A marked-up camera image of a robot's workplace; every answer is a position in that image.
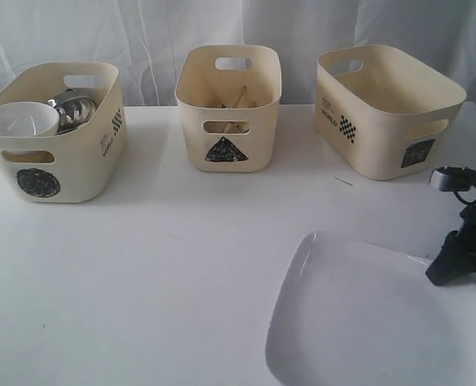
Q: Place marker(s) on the steel bowl with handle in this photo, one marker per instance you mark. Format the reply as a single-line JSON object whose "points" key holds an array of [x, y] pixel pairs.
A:
{"points": [[74, 107]]}

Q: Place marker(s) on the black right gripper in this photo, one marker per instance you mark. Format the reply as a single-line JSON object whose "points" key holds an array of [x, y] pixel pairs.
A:
{"points": [[458, 254]]}

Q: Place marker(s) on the white rectangular plate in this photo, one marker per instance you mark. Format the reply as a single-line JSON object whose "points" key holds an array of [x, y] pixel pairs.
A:
{"points": [[352, 313]]}

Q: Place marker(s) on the white round bowl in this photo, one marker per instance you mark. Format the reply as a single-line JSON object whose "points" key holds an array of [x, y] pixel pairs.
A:
{"points": [[28, 119]]}

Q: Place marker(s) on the white curtain backdrop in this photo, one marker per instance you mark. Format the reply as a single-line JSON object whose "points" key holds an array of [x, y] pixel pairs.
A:
{"points": [[149, 40]]}

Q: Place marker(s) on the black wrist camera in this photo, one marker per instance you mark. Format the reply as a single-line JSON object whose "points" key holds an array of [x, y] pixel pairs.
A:
{"points": [[454, 179]]}

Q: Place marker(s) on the cream bin square mark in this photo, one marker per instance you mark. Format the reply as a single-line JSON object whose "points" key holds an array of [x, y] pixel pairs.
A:
{"points": [[384, 111]]}

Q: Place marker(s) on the cream bin circle mark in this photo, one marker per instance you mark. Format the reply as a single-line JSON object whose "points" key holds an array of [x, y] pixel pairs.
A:
{"points": [[72, 167]]}

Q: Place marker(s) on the cream bin triangle mark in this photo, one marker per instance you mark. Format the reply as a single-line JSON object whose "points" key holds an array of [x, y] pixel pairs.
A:
{"points": [[228, 99]]}

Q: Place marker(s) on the wooden chopstick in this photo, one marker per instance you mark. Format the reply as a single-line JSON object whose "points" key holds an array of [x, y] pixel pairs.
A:
{"points": [[238, 126], [236, 100]]}

